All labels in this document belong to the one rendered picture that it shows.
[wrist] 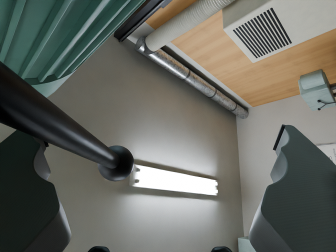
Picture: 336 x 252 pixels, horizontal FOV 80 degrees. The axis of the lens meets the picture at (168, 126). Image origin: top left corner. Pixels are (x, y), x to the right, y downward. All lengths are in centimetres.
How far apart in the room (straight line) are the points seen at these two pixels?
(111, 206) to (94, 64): 116
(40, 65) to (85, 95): 154
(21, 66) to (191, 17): 164
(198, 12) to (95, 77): 96
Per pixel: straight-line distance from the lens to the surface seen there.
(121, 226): 179
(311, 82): 225
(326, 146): 309
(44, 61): 19
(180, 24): 183
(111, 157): 16
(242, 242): 308
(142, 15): 192
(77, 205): 160
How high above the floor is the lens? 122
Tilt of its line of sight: 43 degrees up
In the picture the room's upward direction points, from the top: 107 degrees counter-clockwise
